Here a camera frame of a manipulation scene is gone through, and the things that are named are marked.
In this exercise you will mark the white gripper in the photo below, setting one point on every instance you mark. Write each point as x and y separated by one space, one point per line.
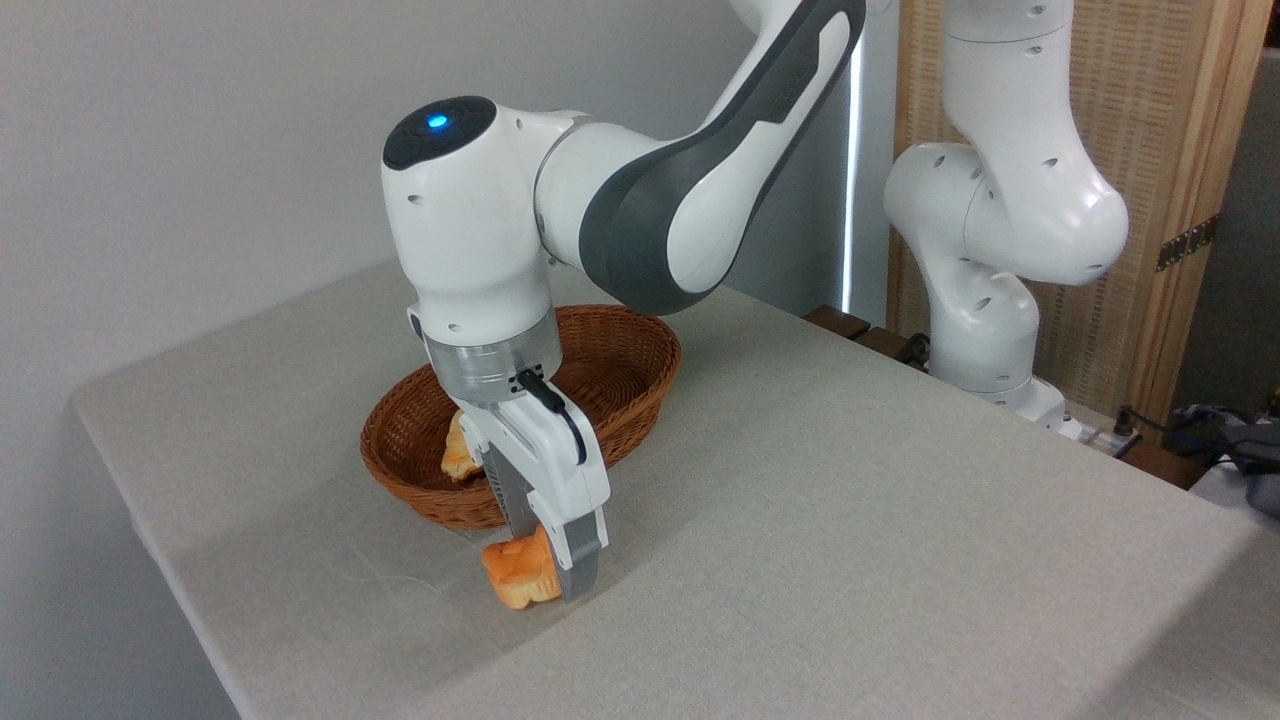
555 465

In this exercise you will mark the orange bread roll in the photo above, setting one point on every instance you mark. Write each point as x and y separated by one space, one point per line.
518 572

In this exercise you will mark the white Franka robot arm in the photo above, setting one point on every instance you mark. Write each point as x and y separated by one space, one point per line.
480 230

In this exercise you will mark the pale yellow bread roll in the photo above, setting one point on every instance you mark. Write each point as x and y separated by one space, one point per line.
458 455

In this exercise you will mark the brown oval wicker basket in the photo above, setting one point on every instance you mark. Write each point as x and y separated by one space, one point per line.
620 370

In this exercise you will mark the grey tablecloth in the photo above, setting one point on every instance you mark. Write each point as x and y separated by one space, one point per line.
850 520

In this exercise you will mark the dark wooden base board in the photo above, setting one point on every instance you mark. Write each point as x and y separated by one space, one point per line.
850 325

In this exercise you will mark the dark grey bag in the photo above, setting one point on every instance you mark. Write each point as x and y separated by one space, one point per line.
1240 445

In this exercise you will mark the dark metal screen hinge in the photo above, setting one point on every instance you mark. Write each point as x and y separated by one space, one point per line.
1187 243

